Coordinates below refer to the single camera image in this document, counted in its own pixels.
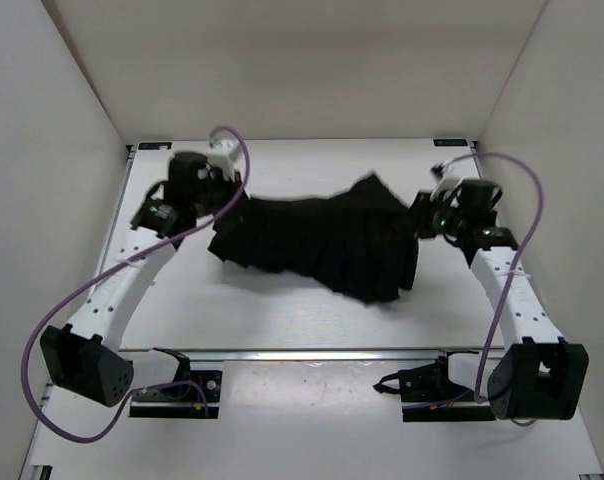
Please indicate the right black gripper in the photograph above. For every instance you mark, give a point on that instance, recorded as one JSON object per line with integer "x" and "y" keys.
{"x": 420, "y": 210}

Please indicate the black pleated skirt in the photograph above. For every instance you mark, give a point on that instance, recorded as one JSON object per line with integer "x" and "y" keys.
{"x": 356, "y": 243}

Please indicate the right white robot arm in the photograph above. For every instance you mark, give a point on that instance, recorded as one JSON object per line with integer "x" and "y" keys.
{"x": 540, "y": 374}

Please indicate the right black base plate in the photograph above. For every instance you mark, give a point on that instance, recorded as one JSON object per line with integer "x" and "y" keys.
{"x": 428, "y": 395}

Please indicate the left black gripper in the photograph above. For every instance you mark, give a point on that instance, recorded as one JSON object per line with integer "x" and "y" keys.
{"x": 233, "y": 178}

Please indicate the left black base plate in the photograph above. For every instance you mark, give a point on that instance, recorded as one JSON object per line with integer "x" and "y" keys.
{"x": 184, "y": 402}

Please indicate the right blue table label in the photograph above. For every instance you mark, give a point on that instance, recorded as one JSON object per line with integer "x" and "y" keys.
{"x": 450, "y": 142}

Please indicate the blue table label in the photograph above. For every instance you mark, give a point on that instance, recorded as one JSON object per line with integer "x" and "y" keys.
{"x": 450, "y": 142}
{"x": 153, "y": 146}

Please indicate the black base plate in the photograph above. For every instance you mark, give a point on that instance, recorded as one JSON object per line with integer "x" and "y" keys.
{"x": 428, "y": 395}
{"x": 184, "y": 402}

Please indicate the left blue table label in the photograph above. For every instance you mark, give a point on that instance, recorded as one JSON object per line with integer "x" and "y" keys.
{"x": 153, "y": 146}

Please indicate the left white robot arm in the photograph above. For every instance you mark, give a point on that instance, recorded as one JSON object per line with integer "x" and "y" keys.
{"x": 83, "y": 356}

